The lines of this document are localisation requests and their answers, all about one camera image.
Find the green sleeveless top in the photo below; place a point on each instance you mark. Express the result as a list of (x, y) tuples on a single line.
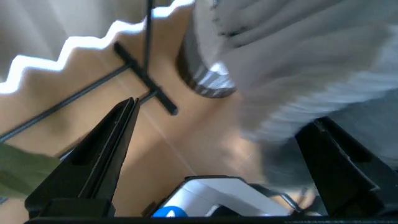
[(21, 171)]

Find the white laundry basket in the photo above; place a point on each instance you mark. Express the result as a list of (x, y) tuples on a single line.
[(202, 81)]

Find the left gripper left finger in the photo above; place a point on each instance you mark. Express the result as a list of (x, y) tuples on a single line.
[(90, 168)]

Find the pale grey shorts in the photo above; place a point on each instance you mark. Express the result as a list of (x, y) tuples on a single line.
[(295, 62)]

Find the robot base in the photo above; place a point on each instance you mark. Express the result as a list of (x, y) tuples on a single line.
[(224, 196)]

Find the black clothes rack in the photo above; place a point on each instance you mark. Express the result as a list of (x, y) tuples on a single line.
[(146, 77)]

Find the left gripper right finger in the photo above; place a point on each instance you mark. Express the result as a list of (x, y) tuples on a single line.
[(345, 174)]

